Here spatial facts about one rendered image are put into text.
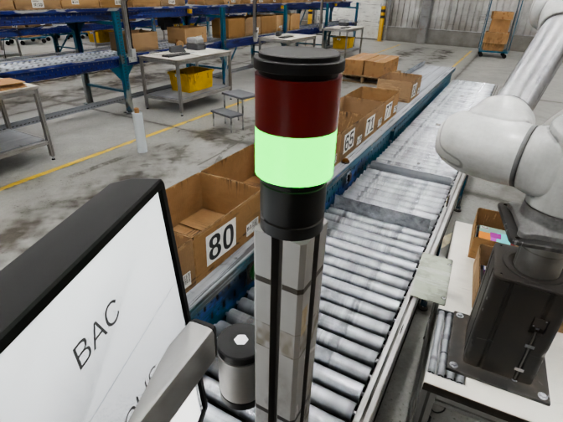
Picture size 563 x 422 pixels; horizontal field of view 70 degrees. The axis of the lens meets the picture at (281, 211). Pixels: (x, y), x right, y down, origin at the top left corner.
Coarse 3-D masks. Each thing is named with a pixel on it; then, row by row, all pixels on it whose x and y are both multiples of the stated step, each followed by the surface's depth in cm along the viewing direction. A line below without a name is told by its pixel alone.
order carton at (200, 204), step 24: (168, 192) 146; (192, 192) 157; (216, 192) 159; (240, 192) 153; (192, 216) 160; (216, 216) 160; (240, 216) 138; (192, 240) 117; (240, 240) 142; (216, 264) 132
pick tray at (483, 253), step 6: (480, 246) 154; (486, 246) 155; (492, 246) 154; (480, 252) 150; (486, 252) 156; (480, 258) 158; (486, 258) 157; (474, 264) 156; (480, 264) 159; (486, 264) 158; (474, 270) 151; (474, 276) 148; (474, 282) 144; (480, 282) 135; (474, 288) 141; (474, 294) 138; (474, 300) 136; (558, 330) 129
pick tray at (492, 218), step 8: (480, 208) 182; (480, 216) 183; (488, 216) 181; (496, 216) 180; (480, 224) 185; (488, 224) 183; (496, 224) 181; (472, 232) 176; (472, 240) 163; (480, 240) 159; (488, 240) 158; (472, 248) 162; (472, 256) 164
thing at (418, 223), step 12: (336, 204) 200; (348, 204) 197; (360, 204) 194; (372, 204) 191; (372, 216) 193; (384, 216) 190; (396, 216) 187; (408, 216) 184; (420, 216) 181; (420, 228) 184
